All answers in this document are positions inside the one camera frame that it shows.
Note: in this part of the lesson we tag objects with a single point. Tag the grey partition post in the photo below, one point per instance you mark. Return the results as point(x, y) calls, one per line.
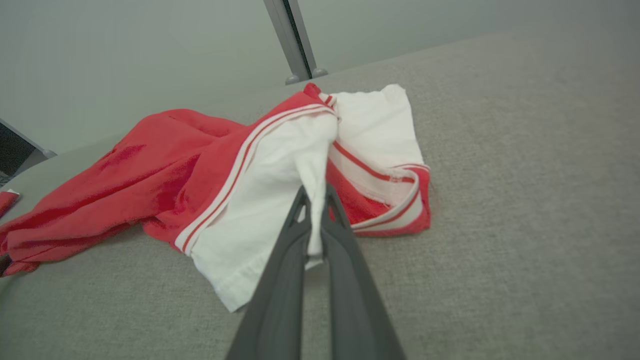
point(287, 40)

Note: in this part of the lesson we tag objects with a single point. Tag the red white printed shorts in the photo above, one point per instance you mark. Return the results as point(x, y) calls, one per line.
point(6, 202)

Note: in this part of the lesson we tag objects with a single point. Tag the grey fabric upholstered bench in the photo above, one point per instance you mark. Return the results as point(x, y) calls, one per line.
point(500, 225)

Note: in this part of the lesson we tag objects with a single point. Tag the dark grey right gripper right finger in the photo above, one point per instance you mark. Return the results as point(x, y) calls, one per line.
point(355, 300)

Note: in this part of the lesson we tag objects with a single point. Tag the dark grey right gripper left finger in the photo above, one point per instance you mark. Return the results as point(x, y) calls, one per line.
point(280, 290)

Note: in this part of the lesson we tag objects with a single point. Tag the red white lettered jersey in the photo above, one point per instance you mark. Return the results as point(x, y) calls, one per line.
point(200, 165)

